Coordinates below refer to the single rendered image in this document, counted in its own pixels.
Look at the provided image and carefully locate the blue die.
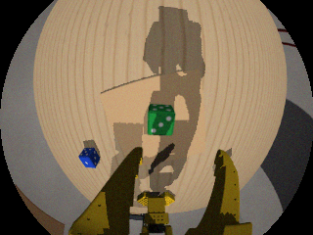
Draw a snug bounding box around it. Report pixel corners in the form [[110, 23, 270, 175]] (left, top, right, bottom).
[[78, 148, 100, 168]]

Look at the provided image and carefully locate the green die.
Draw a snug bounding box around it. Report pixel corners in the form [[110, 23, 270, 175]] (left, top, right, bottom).
[[148, 104, 176, 136]]

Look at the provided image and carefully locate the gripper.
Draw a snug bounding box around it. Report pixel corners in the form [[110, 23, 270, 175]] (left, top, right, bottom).
[[68, 147, 252, 235]]

